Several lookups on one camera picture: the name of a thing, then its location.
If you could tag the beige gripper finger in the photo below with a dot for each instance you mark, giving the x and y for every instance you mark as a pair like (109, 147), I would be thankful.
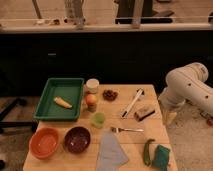
(170, 115)

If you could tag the teal sponge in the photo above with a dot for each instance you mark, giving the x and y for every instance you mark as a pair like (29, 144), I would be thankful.
(161, 158)

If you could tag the white paper cup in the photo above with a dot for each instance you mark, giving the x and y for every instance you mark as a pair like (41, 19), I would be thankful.
(92, 85)

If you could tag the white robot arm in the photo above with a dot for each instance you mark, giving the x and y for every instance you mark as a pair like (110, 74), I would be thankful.
(186, 83)

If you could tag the brown board eraser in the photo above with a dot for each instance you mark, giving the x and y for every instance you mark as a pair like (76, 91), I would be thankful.
(143, 113)

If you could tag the grey blue cloth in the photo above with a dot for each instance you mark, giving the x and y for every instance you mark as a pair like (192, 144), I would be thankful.
(111, 156)

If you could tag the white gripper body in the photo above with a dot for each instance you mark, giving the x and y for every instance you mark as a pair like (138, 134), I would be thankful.
(171, 100)

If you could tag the light green cup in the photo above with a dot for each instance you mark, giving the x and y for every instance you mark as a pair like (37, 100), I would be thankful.
(97, 120)

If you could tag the small brown cup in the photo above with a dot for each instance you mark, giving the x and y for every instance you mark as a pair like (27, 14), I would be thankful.
(92, 107)

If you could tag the red yellow apple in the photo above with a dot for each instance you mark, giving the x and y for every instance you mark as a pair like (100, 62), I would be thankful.
(90, 99)

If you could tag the green plastic tray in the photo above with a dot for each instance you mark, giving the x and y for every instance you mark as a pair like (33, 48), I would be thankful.
(69, 89)

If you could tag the dark purple bowl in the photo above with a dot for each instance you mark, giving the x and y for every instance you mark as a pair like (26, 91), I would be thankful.
(77, 140)

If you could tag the orange bowl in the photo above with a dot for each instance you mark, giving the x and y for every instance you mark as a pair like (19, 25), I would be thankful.
(44, 143)

